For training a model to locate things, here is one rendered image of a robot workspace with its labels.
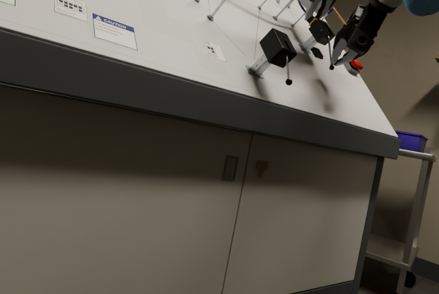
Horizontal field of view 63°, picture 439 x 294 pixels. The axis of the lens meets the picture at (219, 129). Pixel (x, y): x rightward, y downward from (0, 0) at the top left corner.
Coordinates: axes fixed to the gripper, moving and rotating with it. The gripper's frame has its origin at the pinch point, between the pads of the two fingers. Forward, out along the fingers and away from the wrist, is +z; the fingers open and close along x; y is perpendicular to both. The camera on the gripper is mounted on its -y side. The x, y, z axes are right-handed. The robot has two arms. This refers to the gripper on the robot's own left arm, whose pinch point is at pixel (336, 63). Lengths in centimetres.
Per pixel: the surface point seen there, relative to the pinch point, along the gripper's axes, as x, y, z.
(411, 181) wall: -122, 117, 137
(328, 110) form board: -3.3, -15.0, 3.2
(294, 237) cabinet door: -12.1, -40.0, 23.6
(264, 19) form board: 23.3, 2.7, 0.9
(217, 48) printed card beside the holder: 26.7, -28.3, -8.1
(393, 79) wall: -77, 180, 108
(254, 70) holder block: 17.6, -26.4, -6.1
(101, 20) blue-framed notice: 42, -47, -17
